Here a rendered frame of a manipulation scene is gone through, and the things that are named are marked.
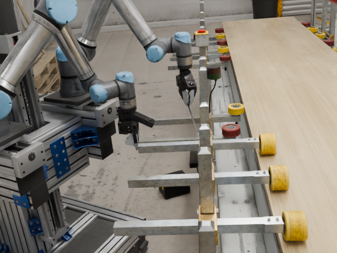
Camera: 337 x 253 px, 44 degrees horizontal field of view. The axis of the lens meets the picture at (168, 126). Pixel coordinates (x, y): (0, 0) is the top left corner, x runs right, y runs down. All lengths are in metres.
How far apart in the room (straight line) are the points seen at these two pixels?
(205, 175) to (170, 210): 1.80
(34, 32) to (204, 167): 0.81
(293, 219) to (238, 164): 1.01
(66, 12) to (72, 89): 0.55
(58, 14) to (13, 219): 1.13
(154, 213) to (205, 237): 1.99
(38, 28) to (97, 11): 0.53
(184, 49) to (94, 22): 0.45
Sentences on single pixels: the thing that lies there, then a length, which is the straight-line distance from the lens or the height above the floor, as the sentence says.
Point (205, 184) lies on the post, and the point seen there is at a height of 1.07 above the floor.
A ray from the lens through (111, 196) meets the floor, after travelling 3.16.
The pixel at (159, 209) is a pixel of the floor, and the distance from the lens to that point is 2.94.
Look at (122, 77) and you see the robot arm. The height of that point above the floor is 1.17.
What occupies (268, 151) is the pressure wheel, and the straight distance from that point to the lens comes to 1.60.
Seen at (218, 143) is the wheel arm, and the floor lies 0.96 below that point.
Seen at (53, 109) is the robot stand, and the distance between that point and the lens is 2.16.
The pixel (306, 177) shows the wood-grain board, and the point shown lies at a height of 0.90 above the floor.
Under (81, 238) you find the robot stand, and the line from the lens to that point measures 2.45.
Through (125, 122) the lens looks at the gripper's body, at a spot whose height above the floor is 0.96.
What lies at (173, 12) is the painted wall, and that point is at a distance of 9.50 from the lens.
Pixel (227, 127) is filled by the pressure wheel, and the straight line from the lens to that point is 1.86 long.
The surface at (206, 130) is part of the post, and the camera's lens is 1.34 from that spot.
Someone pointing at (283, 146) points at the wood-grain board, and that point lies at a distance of 1.70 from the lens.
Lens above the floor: 1.66
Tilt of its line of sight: 23 degrees down
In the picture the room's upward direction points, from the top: 5 degrees counter-clockwise
